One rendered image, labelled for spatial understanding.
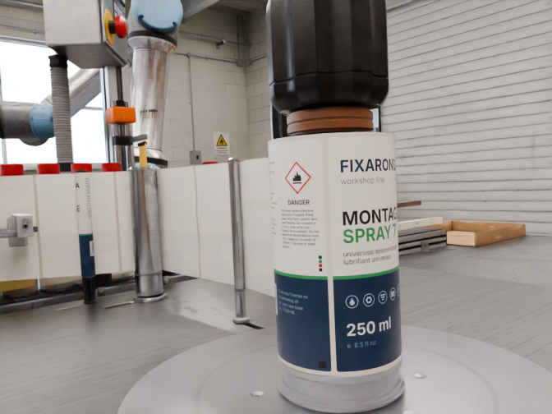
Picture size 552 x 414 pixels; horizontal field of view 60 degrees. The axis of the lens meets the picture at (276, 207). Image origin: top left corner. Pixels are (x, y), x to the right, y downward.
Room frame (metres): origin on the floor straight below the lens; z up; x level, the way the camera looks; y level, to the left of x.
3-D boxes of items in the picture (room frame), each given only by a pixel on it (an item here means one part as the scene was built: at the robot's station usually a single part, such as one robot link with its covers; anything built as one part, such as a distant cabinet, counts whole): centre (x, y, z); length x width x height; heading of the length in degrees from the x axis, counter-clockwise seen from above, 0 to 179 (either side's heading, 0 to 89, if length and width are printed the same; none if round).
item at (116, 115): (0.92, 0.27, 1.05); 0.10 x 0.04 x 0.33; 38
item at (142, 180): (0.68, 0.19, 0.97); 0.05 x 0.05 x 0.19
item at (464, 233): (1.53, -0.59, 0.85); 0.30 x 0.26 x 0.04; 128
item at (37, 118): (1.10, 0.55, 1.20); 0.11 x 0.11 x 0.08; 22
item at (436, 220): (1.07, -0.06, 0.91); 1.07 x 0.01 x 0.02; 128
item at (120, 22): (0.87, 0.26, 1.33); 0.04 x 0.03 x 0.04; 3
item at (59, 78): (0.89, 0.38, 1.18); 0.04 x 0.04 x 0.21
